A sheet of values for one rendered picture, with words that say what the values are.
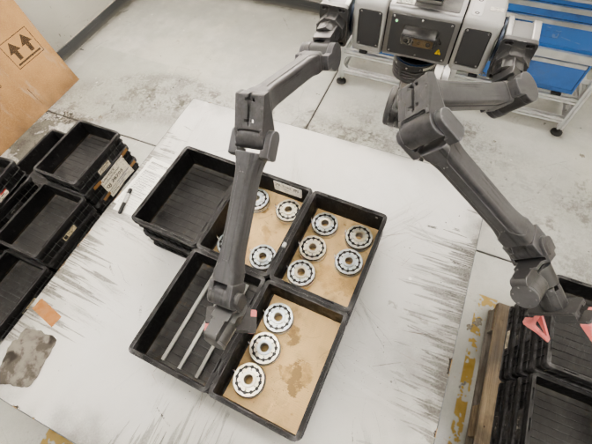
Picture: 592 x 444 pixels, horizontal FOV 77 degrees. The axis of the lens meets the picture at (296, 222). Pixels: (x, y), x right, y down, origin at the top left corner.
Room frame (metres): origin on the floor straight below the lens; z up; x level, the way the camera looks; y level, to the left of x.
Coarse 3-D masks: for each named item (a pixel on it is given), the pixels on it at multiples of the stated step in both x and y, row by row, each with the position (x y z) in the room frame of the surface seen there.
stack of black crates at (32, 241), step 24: (48, 192) 1.36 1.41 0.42; (72, 192) 1.29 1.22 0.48; (24, 216) 1.20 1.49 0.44; (48, 216) 1.22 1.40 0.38; (72, 216) 1.14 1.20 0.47; (96, 216) 1.23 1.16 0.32; (0, 240) 1.03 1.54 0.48; (24, 240) 1.08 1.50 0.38; (48, 240) 1.00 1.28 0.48; (72, 240) 1.06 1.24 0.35; (48, 264) 0.91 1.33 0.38
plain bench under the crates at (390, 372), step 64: (192, 128) 1.46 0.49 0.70; (384, 192) 0.92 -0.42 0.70; (448, 192) 0.89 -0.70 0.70; (128, 256) 0.74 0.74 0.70; (384, 256) 0.61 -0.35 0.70; (448, 256) 0.58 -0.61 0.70; (64, 320) 0.49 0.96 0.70; (128, 320) 0.46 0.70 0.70; (384, 320) 0.35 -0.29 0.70; (448, 320) 0.32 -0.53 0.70; (0, 384) 0.27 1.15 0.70; (64, 384) 0.25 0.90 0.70; (128, 384) 0.22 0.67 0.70; (384, 384) 0.13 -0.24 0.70
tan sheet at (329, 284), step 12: (336, 216) 0.75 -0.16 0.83; (348, 228) 0.69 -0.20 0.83; (372, 228) 0.68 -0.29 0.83; (324, 240) 0.65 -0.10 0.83; (336, 240) 0.64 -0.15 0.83; (336, 252) 0.59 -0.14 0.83; (360, 252) 0.58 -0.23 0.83; (312, 264) 0.55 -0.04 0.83; (324, 264) 0.55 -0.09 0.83; (324, 276) 0.50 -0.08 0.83; (336, 276) 0.50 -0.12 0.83; (312, 288) 0.46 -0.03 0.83; (324, 288) 0.45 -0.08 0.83; (336, 288) 0.45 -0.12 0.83; (348, 288) 0.44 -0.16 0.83; (336, 300) 0.40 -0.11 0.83; (348, 300) 0.40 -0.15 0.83
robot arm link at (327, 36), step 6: (324, 30) 0.99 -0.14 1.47; (318, 36) 0.96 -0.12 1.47; (324, 36) 0.95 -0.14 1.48; (330, 36) 0.95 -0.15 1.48; (312, 42) 0.95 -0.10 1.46; (318, 42) 0.95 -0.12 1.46; (324, 42) 0.94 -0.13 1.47; (312, 48) 0.93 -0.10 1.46; (318, 48) 0.92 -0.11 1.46; (324, 48) 0.91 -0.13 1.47
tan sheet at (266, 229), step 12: (276, 204) 0.84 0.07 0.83; (300, 204) 0.82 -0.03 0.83; (264, 216) 0.79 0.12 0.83; (276, 216) 0.78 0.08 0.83; (252, 228) 0.74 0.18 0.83; (264, 228) 0.73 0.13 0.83; (276, 228) 0.72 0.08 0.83; (288, 228) 0.72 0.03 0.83; (252, 240) 0.68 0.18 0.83; (264, 240) 0.68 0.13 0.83; (276, 240) 0.67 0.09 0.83; (276, 252) 0.62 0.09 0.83
